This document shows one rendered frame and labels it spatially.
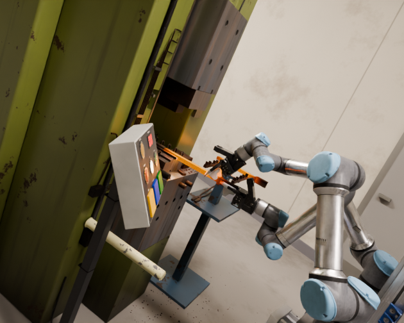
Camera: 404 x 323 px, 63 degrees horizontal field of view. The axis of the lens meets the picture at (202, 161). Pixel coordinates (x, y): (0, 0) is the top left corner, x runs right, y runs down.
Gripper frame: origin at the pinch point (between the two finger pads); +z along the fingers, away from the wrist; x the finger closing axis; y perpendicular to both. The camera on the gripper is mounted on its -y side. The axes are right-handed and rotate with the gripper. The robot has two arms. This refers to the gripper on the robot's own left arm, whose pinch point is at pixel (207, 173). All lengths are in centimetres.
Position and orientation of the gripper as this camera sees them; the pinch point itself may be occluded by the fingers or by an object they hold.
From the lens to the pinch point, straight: 168.3
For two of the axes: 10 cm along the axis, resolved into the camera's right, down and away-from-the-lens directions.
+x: 4.0, -0.9, 9.1
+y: 5.3, 8.4, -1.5
